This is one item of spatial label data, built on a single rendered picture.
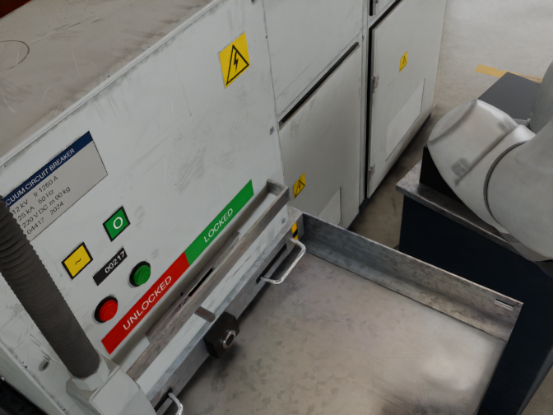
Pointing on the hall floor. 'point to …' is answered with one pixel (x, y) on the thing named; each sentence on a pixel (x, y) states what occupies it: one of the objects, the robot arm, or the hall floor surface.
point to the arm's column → (494, 400)
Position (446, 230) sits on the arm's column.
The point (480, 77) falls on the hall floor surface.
